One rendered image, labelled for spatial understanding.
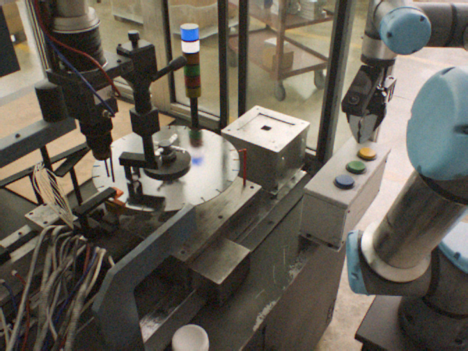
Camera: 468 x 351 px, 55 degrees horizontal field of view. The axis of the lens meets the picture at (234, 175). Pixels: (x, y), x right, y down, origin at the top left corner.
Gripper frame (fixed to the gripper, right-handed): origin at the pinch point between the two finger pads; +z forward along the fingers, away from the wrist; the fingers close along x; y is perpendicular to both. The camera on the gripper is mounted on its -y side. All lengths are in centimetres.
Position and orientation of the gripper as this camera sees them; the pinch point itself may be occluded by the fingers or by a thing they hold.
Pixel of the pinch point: (359, 140)
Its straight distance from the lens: 108.2
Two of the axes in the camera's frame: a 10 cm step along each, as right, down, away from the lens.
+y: 5.7, -5.1, 6.5
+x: -8.2, -3.5, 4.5
